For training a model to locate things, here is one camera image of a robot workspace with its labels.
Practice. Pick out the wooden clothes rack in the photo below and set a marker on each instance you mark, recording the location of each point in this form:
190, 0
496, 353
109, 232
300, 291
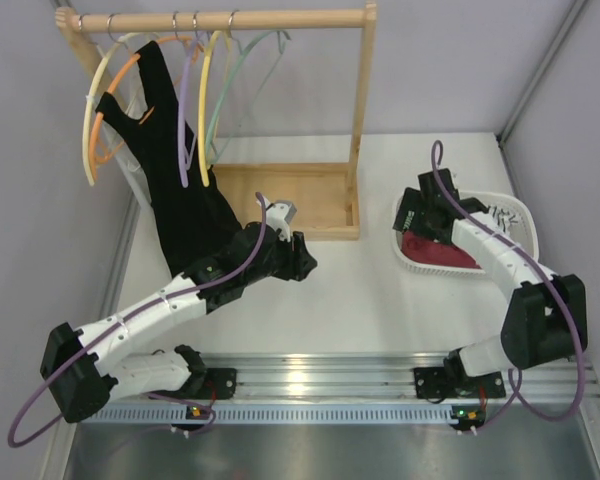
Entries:
319, 176

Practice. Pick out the aluminium mounting rail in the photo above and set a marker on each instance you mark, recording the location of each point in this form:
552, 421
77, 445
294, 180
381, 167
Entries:
365, 378

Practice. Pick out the black tank top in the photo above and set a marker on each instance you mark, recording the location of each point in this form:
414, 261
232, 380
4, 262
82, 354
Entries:
192, 221

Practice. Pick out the slotted cable duct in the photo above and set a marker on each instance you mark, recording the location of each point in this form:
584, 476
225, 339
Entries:
288, 414

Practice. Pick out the yellow hanger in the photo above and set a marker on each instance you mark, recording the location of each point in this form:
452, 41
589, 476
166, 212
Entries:
208, 52

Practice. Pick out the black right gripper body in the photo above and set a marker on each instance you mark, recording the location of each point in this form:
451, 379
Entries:
421, 222

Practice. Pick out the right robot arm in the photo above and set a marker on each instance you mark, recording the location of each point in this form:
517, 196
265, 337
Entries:
546, 317

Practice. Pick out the red tank top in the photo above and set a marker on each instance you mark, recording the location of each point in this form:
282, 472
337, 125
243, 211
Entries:
429, 252

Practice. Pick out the purple hanger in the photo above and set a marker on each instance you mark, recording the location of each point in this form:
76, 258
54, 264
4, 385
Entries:
182, 115

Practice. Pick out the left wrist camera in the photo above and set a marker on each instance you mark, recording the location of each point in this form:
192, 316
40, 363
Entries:
279, 216

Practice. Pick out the black white striped garment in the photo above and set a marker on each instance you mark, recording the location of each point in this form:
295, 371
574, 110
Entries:
504, 218

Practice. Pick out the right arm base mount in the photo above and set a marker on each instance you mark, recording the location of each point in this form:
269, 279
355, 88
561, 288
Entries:
436, 386

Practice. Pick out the green hanger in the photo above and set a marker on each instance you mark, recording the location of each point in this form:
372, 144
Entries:
213, 152

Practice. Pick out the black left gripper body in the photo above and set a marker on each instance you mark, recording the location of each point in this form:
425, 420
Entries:
294, 255

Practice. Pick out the white perforated plastic basket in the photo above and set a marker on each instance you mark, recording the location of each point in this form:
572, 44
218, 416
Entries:
523, 233

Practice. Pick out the cream hanger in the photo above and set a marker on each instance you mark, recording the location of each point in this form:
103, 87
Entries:
96, 153

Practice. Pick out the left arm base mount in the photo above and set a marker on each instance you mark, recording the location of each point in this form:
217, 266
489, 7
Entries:
199, 401

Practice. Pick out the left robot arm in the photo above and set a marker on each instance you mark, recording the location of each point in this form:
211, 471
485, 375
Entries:
87, 367

